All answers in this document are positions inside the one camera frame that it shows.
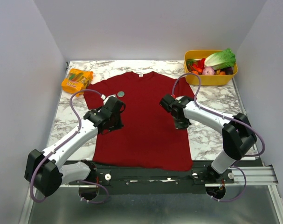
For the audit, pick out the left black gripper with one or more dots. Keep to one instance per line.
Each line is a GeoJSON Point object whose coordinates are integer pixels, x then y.
{"type": "Point", "coordinates": [119, 125]}

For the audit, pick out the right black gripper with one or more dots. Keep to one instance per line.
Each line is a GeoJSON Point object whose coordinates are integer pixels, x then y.
{"type": "Point", "coordinates": [181, 122]}

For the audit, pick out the round green brooch badge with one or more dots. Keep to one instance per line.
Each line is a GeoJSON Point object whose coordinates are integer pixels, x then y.
{"type": "Point", "coordinates": [120, 94]}

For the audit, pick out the red t-shirt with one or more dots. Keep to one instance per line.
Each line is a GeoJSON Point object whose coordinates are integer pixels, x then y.
{"type": "Point", "coordinates": [149, 138]}

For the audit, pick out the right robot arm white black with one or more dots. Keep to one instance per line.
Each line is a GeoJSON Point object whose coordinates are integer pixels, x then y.
{"type": "Point", "coordinates": [237, 134]}

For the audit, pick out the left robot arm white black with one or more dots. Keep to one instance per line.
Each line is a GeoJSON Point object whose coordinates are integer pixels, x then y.
{"type": "Point", "coordinates": [69, 144]}

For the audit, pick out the yellow plastic bin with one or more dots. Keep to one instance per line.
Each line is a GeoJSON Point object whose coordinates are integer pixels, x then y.
{"type": "Point", "coordinates": [206, 80]}

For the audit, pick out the orange snack packet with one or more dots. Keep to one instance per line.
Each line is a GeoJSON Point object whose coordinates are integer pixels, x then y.
{"type": "Point", "coordinates": [76, 80]}

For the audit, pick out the toy pink onion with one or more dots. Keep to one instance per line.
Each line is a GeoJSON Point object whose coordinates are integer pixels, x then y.
{"type": "Point", "coordinates": [208, 71]}

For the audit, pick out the toy red pepper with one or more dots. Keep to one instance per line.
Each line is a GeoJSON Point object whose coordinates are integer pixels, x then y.
{"type": "Point", "coordinates": [199, 65]}

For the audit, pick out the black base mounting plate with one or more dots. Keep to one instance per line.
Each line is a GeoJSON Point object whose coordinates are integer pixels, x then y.
{"type": "Point", "coordinates": [200, 179]}

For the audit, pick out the toy lettuce head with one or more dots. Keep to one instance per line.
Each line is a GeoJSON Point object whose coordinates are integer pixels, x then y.
{"type": "Point", "coordinates": [221, 60]}

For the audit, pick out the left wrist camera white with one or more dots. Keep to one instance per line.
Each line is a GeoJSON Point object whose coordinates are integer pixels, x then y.
{"type": "Point", "coordinates": [106, 98]}

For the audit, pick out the aluminium rail frame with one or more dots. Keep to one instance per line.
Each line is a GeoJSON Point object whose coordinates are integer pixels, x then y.
{"type": "Point", "coordinates": [246, 203]}

